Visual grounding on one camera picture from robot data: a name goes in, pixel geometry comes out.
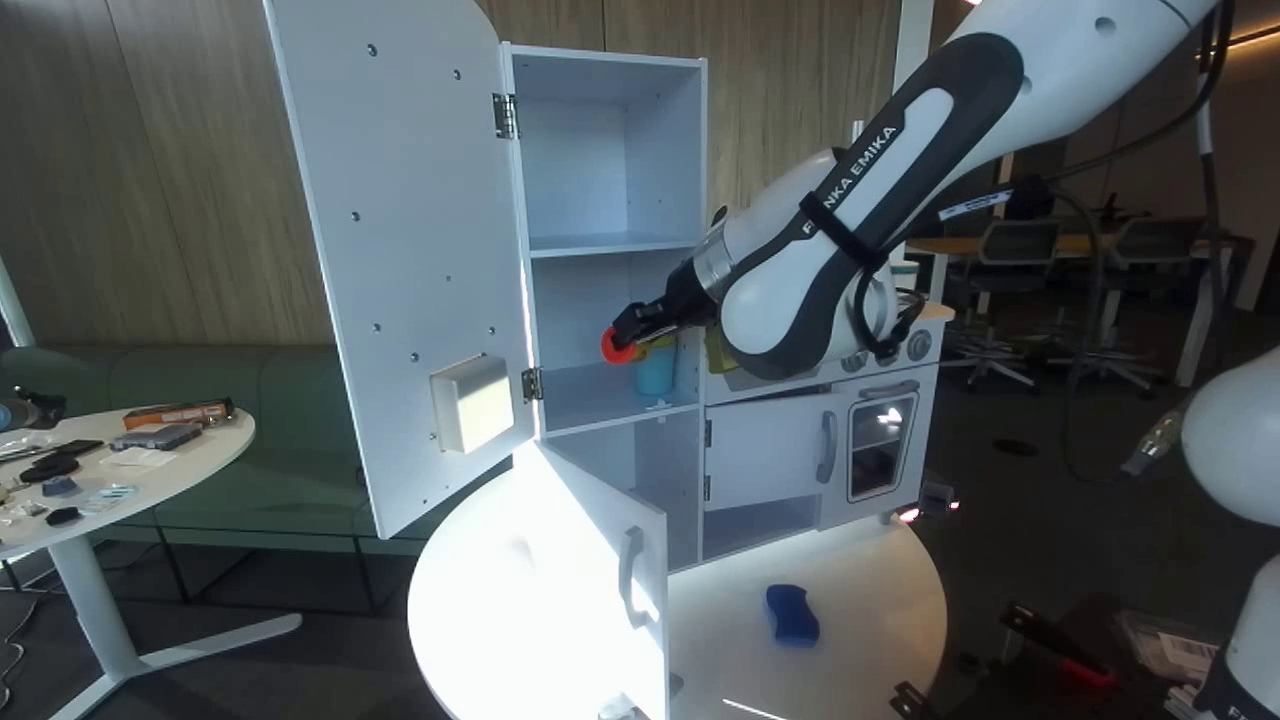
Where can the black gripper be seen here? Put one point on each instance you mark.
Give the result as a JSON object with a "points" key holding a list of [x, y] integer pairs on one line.
{"points": [[690, 305]]}

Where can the red yellow toy container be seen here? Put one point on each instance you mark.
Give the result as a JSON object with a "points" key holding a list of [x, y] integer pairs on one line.
{"points": [[617, 350]]}

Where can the white under-sink cabinet door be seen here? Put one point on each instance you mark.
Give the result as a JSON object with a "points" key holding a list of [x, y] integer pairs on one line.
{"points": [[764, 455]]}

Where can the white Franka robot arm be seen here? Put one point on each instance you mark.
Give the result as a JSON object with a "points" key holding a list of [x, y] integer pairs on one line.
{"points": [[934, 122]]}

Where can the white lower cupboard door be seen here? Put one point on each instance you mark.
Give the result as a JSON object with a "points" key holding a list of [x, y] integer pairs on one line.
{"points": [[585, 561]]}

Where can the white oven door with window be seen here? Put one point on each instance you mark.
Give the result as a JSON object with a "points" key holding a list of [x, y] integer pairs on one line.
{"points": [[925, 440]]}

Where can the white toy kitchen unit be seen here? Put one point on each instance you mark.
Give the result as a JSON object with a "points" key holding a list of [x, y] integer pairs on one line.
{"points": [[607, 161]]}

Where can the grey round oven knob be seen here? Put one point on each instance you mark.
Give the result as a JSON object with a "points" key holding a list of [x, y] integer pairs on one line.
{"points": [[920, 347], [855, 360]]}

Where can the blue sponge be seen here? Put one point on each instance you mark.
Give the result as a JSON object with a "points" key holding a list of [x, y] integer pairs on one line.
{"points": [[793, 615]]}

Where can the office chair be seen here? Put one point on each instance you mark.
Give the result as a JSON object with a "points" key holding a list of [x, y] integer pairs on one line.
{"points": [[1015, 350]]}

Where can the green upholstered bench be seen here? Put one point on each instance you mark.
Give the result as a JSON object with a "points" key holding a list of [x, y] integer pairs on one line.
{"points": [[287, 440]]}

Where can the small black floor clamp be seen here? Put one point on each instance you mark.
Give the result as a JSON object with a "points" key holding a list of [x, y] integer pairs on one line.
{"points": [[911, 702]]}

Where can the brown orange hand tool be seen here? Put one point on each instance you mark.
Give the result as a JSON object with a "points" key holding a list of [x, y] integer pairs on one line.
{"points": [[182, 418]]}

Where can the grey flat phone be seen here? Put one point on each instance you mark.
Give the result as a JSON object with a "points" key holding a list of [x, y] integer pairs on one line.
{"points": [[156, 437]]}

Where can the black red floor tool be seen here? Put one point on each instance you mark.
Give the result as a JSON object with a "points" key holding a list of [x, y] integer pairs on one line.
{"points": [[1055, 645]]}

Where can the white round side table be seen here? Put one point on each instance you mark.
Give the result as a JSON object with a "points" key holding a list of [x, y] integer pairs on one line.
{"points": [[145, 476]]}

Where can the clear plastic wrapper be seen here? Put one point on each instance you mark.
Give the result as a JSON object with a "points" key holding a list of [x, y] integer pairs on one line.
{"points": [[104, 492]]}

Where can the black remote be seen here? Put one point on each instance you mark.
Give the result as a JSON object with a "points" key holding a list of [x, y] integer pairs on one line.
{"points": [[62, 461]]}

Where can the small blue disc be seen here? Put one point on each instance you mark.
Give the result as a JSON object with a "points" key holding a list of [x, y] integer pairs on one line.
{"points": [[62, 491]]}

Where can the white paper sheet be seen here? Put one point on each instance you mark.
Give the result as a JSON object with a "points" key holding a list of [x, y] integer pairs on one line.
{"points": [[1165, 645]]}

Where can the small black gadget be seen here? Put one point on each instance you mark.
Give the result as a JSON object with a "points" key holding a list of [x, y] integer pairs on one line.
{"points": [[62, 517]]}

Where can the dark tangled clutter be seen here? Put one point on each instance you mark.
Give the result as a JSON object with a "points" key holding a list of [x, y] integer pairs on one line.
{"points": [[24, 404]]}

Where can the white slanted bar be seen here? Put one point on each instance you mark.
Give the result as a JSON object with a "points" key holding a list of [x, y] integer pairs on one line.
{"points": [[14, 312]]}

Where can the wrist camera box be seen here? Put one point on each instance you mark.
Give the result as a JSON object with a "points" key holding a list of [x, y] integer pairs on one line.
{"points": [[717, 350]]}

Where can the white door frame post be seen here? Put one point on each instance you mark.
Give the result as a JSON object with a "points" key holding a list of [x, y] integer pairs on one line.
{"points": [[911, 42]]}

